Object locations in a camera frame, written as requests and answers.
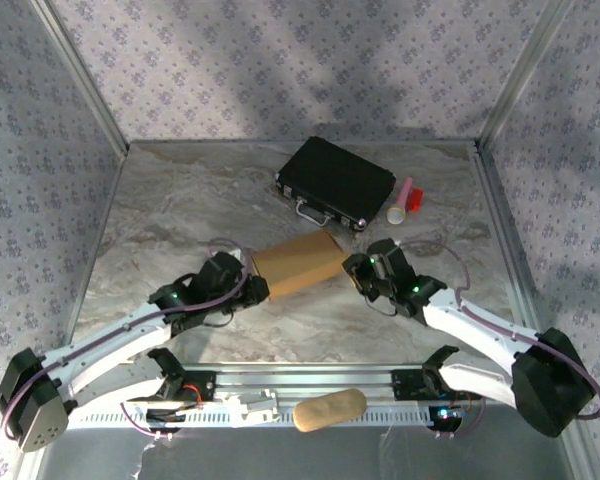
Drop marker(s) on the brown cardboard box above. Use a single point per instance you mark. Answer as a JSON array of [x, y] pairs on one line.
[[300, 265]]

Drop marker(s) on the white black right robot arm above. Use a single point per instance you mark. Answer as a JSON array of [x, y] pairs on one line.
[[475, 330]]

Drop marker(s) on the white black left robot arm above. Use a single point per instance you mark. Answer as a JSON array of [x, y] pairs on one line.
[[110, 335]]

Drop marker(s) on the pink and white bottle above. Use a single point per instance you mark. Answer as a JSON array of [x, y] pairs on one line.
[[396, 214]]

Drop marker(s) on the small red block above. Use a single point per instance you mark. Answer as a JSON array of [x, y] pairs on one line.
[[417, 200]]

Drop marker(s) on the black hard case chrome trim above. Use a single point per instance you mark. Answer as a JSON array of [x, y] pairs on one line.
[[335, 170]]

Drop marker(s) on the tan oval sponge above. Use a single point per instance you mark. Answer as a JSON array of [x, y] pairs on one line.
[[330, 410]]

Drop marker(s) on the small black controller board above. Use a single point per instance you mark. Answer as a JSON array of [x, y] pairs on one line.
[[445, 419], [165, 416]]

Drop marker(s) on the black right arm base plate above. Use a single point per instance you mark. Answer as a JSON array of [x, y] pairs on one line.
[[405, 385]]

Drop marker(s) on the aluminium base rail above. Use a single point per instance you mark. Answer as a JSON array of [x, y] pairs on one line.
[[305, 382]]

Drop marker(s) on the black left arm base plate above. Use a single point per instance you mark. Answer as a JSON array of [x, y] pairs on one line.
[[205, 392]]

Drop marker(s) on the white plastic bracket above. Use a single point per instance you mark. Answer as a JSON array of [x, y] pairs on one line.
[[250, 407]]

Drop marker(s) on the aluminium side rail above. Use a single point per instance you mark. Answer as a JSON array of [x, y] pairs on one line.
[[501, 215]]

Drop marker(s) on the aluminium corner post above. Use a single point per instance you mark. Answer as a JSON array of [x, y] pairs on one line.
[[88, 85], [521, 75]]

